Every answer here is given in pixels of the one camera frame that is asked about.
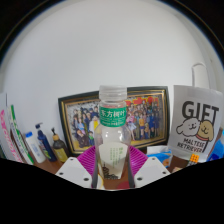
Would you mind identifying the flat round red coaster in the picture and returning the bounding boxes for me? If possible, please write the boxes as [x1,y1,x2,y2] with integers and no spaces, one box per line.
[115,180,130,190]

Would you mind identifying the white package green stripes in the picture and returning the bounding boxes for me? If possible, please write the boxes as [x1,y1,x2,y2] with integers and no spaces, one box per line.
[7,104,35,166]

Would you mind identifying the orange puzzle cube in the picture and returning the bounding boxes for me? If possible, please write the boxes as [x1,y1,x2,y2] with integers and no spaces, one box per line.
[187,152,201,167]

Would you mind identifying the blue and white box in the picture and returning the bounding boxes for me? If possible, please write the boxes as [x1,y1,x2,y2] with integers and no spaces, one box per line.
[145,145,173,168]

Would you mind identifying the framed group picture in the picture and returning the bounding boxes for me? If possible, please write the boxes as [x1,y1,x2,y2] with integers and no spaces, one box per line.
[57,85,171,157]

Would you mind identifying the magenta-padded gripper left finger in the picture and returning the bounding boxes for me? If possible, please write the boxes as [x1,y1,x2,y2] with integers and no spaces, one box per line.
[54,145,100,190]

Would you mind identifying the white package pink lettering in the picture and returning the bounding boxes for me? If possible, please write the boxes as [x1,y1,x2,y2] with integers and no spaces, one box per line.
[0,107,25,164]

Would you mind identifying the white bottle blue cap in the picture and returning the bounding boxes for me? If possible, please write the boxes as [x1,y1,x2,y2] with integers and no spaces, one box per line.
[24,131,47,165]

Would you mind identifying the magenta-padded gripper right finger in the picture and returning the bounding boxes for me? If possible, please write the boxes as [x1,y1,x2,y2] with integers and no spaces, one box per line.
[127,145,172,189]

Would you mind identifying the clear drink bottle green label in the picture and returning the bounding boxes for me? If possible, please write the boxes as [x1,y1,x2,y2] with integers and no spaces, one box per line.
[93,84,132,181]

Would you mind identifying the dark blue pump bottle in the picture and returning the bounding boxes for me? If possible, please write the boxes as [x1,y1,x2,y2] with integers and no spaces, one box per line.
[34,122,58,163]

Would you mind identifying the dark bottle yellow label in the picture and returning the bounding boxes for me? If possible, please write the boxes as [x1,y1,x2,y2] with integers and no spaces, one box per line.
[50,127,71,164]

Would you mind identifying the white paper gift bag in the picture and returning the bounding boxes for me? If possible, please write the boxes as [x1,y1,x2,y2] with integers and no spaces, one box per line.
[167,62,224,163]

